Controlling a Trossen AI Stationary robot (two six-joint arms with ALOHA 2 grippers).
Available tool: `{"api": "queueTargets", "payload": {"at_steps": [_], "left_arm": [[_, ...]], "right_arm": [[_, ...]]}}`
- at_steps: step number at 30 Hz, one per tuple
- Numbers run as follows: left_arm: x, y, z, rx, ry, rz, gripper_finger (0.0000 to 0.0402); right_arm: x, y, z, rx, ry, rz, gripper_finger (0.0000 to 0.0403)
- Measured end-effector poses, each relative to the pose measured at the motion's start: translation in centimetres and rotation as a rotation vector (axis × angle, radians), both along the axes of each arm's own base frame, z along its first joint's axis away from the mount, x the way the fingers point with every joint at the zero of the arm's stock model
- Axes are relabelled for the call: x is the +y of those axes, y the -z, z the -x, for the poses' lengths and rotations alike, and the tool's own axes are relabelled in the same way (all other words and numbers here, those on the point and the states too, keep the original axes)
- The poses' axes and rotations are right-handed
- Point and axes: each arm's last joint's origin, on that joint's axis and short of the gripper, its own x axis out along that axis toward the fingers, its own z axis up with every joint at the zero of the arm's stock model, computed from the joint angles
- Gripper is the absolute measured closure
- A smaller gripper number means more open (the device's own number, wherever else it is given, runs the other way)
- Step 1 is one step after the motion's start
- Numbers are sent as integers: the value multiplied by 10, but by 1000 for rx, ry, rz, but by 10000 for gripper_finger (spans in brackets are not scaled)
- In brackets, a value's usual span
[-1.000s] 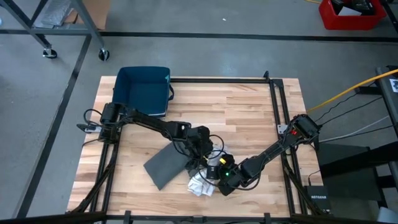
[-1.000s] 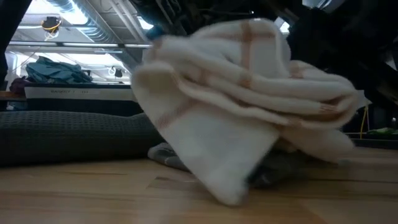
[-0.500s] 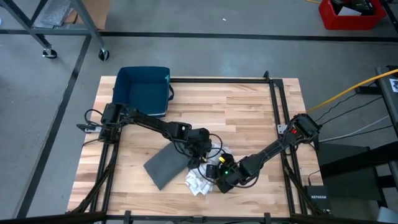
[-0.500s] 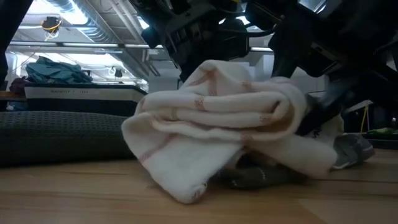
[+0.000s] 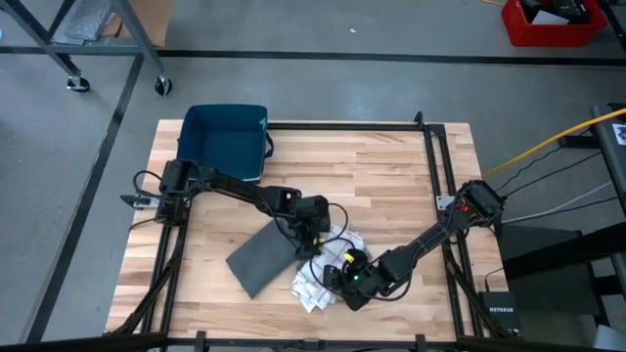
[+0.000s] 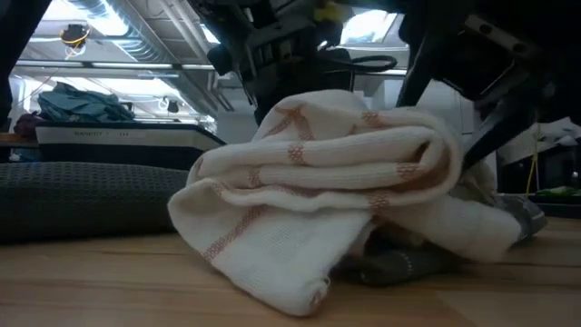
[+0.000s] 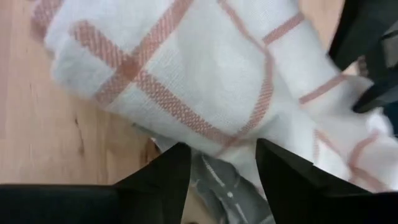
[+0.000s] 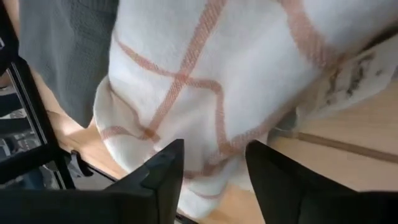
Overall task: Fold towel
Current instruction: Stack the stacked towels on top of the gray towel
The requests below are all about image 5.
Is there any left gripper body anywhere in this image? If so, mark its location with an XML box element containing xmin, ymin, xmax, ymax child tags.
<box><xmin>291</xmin><ymin>214</ymin><xmax>333</xmax><ymax>245</ymax></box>

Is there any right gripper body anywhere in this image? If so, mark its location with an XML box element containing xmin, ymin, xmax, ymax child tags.
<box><xmin>339</xmin><ymin>268</ymin><xmax>387</xmax><ymax>300</ymax></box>

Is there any white red-checked towel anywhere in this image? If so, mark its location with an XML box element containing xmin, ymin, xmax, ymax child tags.
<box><xmin>291</xmin><ymin>223</ymin><xmax>374</xmax><ymax>314</ymax></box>

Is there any plain dark grey towel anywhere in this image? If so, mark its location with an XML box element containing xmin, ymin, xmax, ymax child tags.
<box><xmin>225</xmin><ymin>217</ymin><xmax>314</xmax><ymax>300</ymax></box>

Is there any black metal stand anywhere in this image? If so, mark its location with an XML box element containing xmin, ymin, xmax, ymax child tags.
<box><xmin>498</xmin><ymin>222</ymin><xmax>626</xmax><ymax>324</ymax></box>

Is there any light grey box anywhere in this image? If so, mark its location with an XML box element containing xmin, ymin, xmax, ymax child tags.
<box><xmin>593</xmin><ymin>325</ymin><xmax>626</xmax><ymax>352</ymax></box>

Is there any brown cardboard box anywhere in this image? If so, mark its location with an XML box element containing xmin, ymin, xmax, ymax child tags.
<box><xmin>101</xmin><ymin>0</ymin><xmax>178</xmax><ymax>49</ymax></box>

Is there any grey flat slab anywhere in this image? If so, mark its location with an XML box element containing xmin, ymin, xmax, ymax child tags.
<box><xmin>53</xmin><ymin>0</ymin><xmax>116</xmax><ymax>45</ymax></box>

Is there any red plastic crate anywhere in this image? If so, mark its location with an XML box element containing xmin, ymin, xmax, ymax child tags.
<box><xmin>501</xmin><ymin>0</ymin><xmax>610</xmax><ymax>49</ymax></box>

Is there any white paper sheet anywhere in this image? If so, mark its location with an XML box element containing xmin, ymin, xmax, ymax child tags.
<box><xmin>530</xmin><ymin>10</ymin><xmax>571</xmax><ymax>26</ymax></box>

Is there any black electronic device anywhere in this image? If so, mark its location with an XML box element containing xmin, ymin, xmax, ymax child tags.
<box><xmin>518</xmin><ymin>0</ymin><xmax>591</xmax><ymax>25</ymax></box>

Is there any black camera cable loop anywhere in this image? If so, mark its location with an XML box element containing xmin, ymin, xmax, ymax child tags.
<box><xmin>326</xmin><ymin>201</ymin><xmax>350</xmax><ymax>239</ymax></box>
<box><xmin>307</xmin><ymin>237</ymin><xmax>413</xmax><ymax>303</ymax></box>

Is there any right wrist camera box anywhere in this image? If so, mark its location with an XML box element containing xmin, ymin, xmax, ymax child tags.
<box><xmin>341</xmin><ymin>247</ymin><xmax>372</xmax><ymax>273</ymax></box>

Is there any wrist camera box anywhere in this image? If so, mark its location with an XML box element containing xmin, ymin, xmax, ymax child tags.
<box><xmin>341</xmin><ymin>247</ymin><xmax>372</xmax><ymax>273</ymax></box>
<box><xmin>297</xmin><ymin>195</ymin><xmax>332</xmax><ymax>219</ymax></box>

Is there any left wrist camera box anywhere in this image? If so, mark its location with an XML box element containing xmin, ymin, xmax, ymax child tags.
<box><xmin>297</xmin><ymin>195</ymin><xmax>332</xmax><ymax>219</ymax></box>

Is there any black Netgear network switch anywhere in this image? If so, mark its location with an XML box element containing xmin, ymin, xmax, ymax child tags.
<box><xmin>478</xmin><ymin>291</ymin><xmax>522</xmax><ymax>338</ymax></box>

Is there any black arm base cable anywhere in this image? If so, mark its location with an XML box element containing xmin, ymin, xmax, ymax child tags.
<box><xmin>129</xmin><ymin>217</ymin><xmax>162</xmax><ymax>232</ymax></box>

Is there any grey floor cable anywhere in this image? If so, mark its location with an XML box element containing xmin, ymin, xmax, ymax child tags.
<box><xmin>503</xmin><ymin>181</ymin><xmax>615</xmax><ymax>225</ymax></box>

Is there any black floor cable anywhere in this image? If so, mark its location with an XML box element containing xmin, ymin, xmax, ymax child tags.
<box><xmin>496</xmin><ymin>127</ymin><xmax>596</xmax><ymax>193</ymax></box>
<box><xmin>503</xmin><ymin>151</ymin><xmax>605</xmax><ymax>198</ymax></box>

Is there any yellow cable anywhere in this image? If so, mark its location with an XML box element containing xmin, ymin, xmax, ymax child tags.
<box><xmin>483</xmin><ymin>108</ymin><xmax>626</xmax><ymax>178</ymax></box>

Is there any grey metal cart frame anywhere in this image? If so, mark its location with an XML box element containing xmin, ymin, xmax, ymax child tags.
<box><xmin>0</xmin><ymin>0</ymin><xmax>175</xmax><ymax>97</ymax></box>

